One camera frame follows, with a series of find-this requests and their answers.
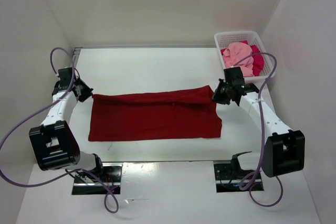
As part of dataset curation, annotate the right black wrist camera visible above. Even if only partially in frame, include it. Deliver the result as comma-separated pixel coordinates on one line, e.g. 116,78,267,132
224,67,245,86

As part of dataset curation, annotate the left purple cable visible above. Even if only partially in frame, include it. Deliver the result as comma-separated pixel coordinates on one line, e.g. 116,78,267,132
0,47,120,213

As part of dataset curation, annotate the white plastic basket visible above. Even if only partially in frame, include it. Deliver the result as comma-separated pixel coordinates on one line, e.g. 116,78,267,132
214,30,274,82

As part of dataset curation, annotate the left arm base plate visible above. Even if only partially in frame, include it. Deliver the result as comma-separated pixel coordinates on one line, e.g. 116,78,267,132
71,162,123,195

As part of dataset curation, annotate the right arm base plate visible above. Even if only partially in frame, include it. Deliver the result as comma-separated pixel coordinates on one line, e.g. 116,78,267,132
213,161,250,193

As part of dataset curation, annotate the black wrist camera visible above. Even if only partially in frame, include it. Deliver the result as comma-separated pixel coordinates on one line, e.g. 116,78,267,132
224,67,245,86
57,67,74,91

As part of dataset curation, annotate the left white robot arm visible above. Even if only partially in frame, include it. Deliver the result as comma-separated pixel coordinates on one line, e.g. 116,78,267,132
29,78,105,182

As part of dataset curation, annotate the magenta t shirt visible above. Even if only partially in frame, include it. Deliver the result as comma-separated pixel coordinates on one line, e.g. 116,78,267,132
221,40,264,77

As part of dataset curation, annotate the dark red t shirt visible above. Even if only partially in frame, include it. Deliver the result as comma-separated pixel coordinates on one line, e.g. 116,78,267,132
88,86,222,142

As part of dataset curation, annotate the light pink t shirt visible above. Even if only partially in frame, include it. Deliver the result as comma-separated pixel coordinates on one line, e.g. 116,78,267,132
222,42,254,77

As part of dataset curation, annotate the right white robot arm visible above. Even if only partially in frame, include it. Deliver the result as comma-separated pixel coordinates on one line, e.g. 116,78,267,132
213,79,305,177

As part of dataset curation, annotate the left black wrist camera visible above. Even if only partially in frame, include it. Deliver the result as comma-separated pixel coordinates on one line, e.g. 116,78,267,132
57,67,74,91

